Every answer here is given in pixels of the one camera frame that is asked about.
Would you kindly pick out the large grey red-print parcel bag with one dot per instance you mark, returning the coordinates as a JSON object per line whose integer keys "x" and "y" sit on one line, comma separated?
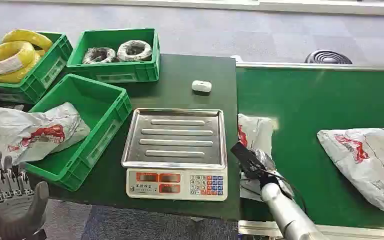
{"x": 367, "y": 165}

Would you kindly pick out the green conveyor belt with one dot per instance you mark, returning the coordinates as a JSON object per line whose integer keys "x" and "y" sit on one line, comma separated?
{"x": 311, "y": 109}

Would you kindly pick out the dark right robot hand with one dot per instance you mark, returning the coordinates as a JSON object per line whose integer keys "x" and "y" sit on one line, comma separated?
{"x": 250, "y": 164}

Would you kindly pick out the green crate with yellow coils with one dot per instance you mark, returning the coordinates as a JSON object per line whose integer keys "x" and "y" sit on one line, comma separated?
{"x": 51, "y": 63}

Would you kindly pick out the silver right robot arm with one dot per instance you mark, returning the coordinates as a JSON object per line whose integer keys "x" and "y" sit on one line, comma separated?
{"x": 289, "y": 215}

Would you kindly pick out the green crate with parcel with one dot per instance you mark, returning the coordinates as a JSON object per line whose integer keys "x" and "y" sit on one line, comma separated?
{"x": 92, "y": 106}

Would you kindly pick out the small white oval object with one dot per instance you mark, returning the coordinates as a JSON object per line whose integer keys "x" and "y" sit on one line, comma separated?
{"x": 201, "y": 86}

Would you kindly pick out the crumpled grey red-print parcel bag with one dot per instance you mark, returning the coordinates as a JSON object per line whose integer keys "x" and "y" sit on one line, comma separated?
{"x": 29, "y": 132}

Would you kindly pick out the green crate with wrapped coils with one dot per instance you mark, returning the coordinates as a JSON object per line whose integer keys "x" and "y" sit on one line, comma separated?
{"x": 112, "y": 71}

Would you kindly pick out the electronic scale with steel pan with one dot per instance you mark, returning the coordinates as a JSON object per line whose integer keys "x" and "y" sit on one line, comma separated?
{"x": 175, "y": 165}

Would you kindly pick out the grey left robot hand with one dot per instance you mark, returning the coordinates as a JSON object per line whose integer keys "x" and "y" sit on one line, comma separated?
{"x": 14, "y": 212}

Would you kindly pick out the small grey plastic parcel bag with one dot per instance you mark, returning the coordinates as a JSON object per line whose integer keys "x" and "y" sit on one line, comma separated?
{"x": 256, "y": 132}

